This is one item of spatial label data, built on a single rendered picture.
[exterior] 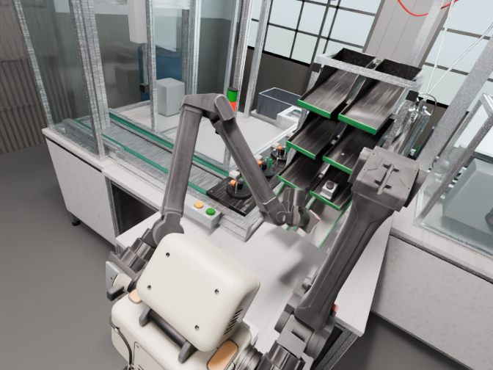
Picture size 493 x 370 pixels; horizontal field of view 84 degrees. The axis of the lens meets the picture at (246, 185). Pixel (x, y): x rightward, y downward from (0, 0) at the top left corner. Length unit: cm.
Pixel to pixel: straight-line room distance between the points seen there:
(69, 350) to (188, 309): 156
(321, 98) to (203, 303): 78
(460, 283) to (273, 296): 113
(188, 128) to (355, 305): 94
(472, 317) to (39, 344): 245
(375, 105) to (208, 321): 84
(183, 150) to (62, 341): 159
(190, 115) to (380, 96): 66
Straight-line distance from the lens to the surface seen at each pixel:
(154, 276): 59
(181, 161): 76
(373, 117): 101
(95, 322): 211
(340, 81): 113
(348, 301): 127
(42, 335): 217
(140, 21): 197
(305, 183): 114
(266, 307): 113
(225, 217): 128
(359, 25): 450
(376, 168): 48
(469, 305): 205
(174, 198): 75
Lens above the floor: 182
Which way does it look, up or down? 36 degrees down
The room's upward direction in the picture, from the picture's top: 11 degrees clockwise
